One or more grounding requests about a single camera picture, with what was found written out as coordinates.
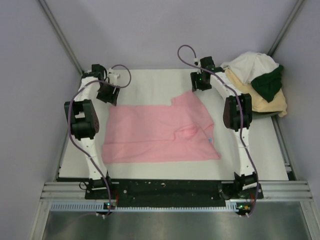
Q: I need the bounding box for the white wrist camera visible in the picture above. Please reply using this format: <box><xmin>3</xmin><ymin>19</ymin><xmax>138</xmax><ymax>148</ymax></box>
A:
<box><xmin>107</xmin><ymin>68</ymin><xmax>121</xmax><ymax>82</ymax></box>
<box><xmin>193</xmin><ymin>57</ymin><xmax>201</xmax><ymax>67</ymax></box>

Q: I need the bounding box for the purple cable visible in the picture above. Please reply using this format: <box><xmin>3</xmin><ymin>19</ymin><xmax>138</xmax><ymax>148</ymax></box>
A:
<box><xmin>176</xmin><ymin>44</ymin><xmax>260</xmax><ymax>218</ymax></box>
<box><xmin>68</xmin><ymin>64</ymin><xmax>132</xmax><ymax>221</ymax></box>

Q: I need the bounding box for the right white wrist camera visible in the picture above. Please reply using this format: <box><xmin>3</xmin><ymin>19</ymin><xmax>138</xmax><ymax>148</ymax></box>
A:
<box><xmin>193</xmin><ymin>57</ymin><xmax>201</xmax><ymax>67</ymax></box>

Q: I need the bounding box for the dark green t shirt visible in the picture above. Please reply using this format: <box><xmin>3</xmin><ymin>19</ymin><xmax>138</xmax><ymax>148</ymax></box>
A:
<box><xmin>251</xmin><ymin>65</ymin><xmax>284</xmax><ymax>103</ymax></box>

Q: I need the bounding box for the aluminium corner post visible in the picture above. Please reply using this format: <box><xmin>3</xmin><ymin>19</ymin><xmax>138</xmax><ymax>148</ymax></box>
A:
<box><xmin>267</xmin><ymin>0</ymin><xmax>306</xmax><ymax>57</ymax></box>
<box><xmin>36</xmin><ymin>0</ymin><xmax>84</xmax><ymax>76</ymax></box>

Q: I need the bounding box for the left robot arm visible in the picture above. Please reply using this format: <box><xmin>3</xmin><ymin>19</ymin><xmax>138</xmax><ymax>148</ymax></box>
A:
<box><xmin>64</xmin><ymin>64</ymin><xmax>120</xmax><ymax>199</ymax></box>

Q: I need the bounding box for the grey slotted cable duct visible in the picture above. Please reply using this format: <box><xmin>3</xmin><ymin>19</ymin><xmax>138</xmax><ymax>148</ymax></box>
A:
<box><xmin>50</xmin><ymin>201</ymin><xmax>251</xmax><ymax>213</ymax></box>

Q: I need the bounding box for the aluminium frame rail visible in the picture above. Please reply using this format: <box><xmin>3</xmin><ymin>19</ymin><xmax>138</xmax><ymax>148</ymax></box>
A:
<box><xmin>40</xmin><ymin>181</ymin><xmax>313</xmax><ymax>202</ymax></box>

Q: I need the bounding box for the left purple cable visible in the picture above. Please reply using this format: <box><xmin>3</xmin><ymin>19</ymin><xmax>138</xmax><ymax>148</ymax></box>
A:
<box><xmin>68</xmin><ymin>64</ymin><xmax>132</xmax><ymax>221</ymax></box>

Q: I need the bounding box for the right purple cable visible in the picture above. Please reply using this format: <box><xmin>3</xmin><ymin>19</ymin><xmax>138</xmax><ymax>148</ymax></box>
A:
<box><xmin>176</xmin><ymin>44</ymin><xmax>260</xmax><ymax>218</ymax></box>

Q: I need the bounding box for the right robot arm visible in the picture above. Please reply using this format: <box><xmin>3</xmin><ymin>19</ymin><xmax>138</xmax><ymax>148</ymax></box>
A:
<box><xmin>190</xmin><ymin>56</ymin><xmax>259</xmax><ymax>200</ymax></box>

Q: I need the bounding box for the beige t shirt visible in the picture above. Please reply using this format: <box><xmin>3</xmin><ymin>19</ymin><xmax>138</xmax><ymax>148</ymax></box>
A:
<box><xmin>224</xmin><ymin>68</ymin><xmax>287</xmax><ymax>118</ymax></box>

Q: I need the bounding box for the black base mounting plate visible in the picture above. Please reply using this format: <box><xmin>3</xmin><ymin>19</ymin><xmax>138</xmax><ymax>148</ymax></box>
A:
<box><xmin>79</xmin><ymin>178</ymin><xmax>264</xmax><ymax>208</ymax></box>

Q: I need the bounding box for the pink t shirt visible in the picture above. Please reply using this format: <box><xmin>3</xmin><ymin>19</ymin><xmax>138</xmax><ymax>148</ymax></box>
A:
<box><xmin>102</xmin><ymin>91</ymin><xmax>221</xmax><ymax>164</ymax></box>

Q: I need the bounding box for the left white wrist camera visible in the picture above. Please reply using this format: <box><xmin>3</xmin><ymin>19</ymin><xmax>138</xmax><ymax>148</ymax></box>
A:
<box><xmin>107</xmin><ymin>68</ymin><xmax>121</xmax><ymax>82</ymax></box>

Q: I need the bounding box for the white t shirt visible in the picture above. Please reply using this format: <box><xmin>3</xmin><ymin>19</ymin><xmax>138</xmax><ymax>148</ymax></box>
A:
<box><xmin>220</xmin><ymin>51</ymin><xmax>280</xmax><ymax>84</ymax></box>

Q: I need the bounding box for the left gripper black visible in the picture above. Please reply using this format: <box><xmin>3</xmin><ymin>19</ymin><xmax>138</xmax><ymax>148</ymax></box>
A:
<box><xmin>96</xmin><ymin>81</ymin><xmax>120</xmax><ymax>106</ymax></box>

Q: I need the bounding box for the left aluminium corner post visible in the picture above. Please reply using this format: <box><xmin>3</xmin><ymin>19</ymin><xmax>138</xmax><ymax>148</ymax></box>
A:
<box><xmin>36</xmin><ymin>0</ymin><xmax>84</xmax><ymax>76</ymax></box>

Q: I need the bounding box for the right aluminium corner post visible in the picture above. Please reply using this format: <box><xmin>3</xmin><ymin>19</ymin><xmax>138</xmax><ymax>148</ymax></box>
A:
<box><xmin>267</xmin><ymin>0</ymin><xmax>306</xmax><ymax>57</ymax></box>

